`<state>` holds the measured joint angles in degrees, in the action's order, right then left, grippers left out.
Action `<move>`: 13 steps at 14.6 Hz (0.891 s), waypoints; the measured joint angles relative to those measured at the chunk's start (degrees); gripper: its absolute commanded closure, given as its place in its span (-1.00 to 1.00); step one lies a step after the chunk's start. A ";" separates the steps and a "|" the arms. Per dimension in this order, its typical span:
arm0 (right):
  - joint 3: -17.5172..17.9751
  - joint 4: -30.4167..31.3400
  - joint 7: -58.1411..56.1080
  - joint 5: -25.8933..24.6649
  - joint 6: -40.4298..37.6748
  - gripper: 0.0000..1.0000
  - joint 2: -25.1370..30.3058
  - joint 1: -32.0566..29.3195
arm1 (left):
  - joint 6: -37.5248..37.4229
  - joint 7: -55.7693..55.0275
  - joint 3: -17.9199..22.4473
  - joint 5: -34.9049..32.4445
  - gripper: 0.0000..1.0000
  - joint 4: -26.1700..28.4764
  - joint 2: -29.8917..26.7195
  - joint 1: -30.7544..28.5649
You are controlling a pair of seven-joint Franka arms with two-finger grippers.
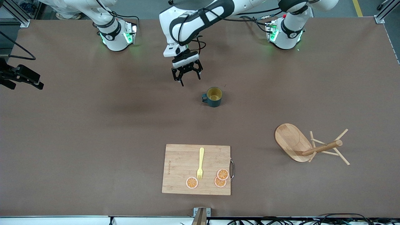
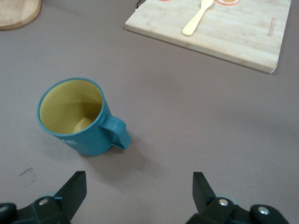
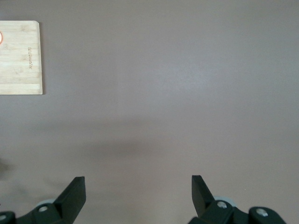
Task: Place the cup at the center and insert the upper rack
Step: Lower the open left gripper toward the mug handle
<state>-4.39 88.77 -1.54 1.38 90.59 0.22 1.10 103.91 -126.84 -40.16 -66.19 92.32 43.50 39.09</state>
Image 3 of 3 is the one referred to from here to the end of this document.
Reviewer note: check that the orange slice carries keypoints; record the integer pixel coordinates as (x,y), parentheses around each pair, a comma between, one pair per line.
(1,37)

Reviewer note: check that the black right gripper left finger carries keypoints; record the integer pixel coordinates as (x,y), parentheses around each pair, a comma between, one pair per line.
(70,198)

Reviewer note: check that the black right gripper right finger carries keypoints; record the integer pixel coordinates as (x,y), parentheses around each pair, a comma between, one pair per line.
(203,198)

